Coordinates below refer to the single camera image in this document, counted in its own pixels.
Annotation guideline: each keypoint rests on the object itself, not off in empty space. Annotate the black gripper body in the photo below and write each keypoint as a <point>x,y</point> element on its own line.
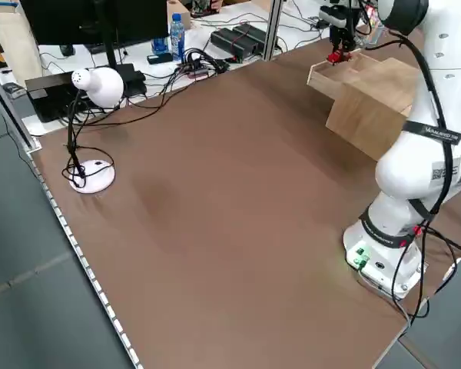
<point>343,36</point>

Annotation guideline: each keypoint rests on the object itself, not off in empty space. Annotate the red toy car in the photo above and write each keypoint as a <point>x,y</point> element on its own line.
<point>336,58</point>

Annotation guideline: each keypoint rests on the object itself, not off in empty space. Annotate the white-fronted wooden drawer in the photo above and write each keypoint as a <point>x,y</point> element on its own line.
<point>324,82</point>

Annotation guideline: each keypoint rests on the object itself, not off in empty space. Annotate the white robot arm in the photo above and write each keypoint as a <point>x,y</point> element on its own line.
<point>411,180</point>

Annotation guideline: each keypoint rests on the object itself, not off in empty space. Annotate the wooden cabinet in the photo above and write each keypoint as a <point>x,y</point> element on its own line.
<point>369,115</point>

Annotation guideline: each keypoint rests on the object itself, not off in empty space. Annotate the black open box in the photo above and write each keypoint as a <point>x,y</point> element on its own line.
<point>46,104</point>

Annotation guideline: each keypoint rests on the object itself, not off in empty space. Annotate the translucent pen cup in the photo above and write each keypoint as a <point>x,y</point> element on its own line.
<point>370,36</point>

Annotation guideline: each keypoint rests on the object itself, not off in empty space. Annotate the black power adapter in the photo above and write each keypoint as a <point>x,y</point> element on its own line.
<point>319,23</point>

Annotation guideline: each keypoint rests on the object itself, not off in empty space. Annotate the black power supply box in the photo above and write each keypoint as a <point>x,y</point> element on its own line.
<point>228,40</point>
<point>253,34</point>

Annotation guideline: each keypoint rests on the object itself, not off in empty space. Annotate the blue-label water bottle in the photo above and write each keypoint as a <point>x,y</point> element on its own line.
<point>178,38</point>

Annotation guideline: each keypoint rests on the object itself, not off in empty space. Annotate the black phone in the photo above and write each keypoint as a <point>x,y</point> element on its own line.
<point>159,58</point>

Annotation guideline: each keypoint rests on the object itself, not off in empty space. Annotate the white desk lamp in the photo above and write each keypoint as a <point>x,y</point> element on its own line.
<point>105,86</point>

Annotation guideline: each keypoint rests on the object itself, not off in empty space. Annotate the black computer monitor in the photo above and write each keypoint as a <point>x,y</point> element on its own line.
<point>80,19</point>

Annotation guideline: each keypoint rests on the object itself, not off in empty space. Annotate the black computer mouse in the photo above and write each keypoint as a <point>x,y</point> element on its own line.
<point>67,50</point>

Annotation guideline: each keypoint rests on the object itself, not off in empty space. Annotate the aluminium frame post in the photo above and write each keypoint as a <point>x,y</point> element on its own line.
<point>272,30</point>
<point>30,144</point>

